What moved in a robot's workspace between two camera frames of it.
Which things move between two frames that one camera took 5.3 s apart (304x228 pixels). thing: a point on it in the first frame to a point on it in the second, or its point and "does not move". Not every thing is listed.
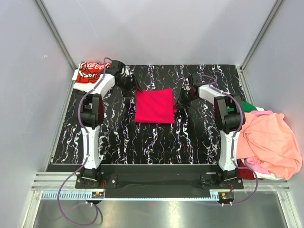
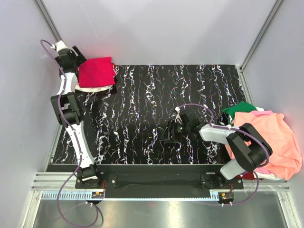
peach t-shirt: [270, 140] does not move
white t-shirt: [263, 175] does not move
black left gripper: [129, 82] to [77, 56]
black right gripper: [184, 96] to [171, 129]
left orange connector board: [97, 194] does not move
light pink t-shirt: [261, 112] does not move
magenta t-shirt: [155, 106] to [96, 72]
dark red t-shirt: [242, 173] does not move
